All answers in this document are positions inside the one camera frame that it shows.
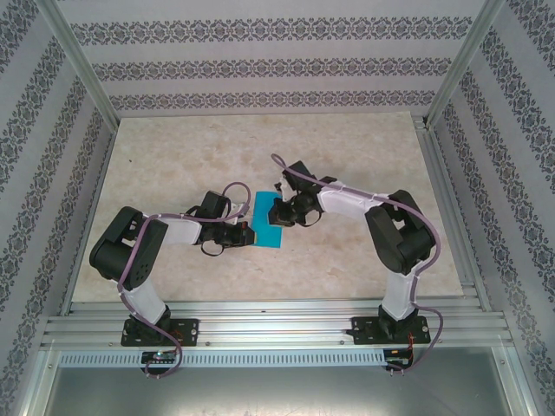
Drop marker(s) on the blue paper sheet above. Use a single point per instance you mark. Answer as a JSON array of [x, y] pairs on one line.
[[262, 208]]

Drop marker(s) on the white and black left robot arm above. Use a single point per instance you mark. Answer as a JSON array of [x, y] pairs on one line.
[[147, 299]]

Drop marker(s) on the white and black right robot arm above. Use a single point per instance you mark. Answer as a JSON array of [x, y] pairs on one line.
[[401, 294]]

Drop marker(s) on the sheet metal tray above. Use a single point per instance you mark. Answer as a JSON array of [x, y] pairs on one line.
[[277, 394]]

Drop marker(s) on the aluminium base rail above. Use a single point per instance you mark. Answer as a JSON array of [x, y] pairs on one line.
[[269, 323]]

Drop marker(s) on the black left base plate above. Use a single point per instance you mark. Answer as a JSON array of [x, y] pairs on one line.
[[188, 331]]

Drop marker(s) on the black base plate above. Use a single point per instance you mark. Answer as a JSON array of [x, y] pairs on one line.
[[188, 331], [362, 331]]

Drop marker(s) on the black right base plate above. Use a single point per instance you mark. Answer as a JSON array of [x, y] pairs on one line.
[[362, 331]]

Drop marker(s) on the aluminium side rail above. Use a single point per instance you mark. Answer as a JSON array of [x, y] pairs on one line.
[[452, 216], [88, 221]]

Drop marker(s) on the aluminium frame post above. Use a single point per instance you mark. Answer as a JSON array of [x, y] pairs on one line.
[[518, 381], [78, 56], [465, 56], [39, 381]]

